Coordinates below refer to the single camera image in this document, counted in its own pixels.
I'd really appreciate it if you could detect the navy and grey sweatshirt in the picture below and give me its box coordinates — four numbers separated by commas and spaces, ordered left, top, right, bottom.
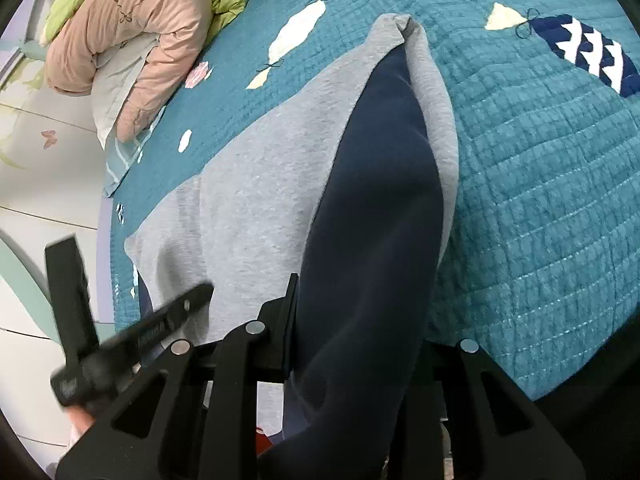
124, 12, 461, 480

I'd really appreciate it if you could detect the white pillow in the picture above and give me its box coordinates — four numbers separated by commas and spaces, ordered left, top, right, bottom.
92, 35, 162, 148

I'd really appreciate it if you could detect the pink quilt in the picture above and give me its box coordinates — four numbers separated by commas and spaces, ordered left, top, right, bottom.
45, 0, 213, 142

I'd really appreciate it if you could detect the person's left hand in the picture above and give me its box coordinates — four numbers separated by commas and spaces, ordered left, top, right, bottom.
64, 404, 102, 448

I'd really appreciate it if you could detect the teal quilted bedspread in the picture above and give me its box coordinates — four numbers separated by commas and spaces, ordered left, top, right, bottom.
102, 0, 640, 401

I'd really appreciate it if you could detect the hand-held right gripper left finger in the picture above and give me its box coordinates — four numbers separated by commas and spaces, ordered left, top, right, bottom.
55, 273, 300, 480

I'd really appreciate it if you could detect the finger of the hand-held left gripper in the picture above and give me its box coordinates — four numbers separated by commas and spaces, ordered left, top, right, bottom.
45, 235, 100, 361
114, 282, 215, 361

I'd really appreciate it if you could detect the light blue striped sheet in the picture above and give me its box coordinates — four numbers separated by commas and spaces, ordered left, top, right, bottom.
102, 110, 166, 198

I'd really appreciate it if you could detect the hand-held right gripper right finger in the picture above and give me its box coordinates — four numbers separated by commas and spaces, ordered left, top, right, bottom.
387, 338, 586, 480

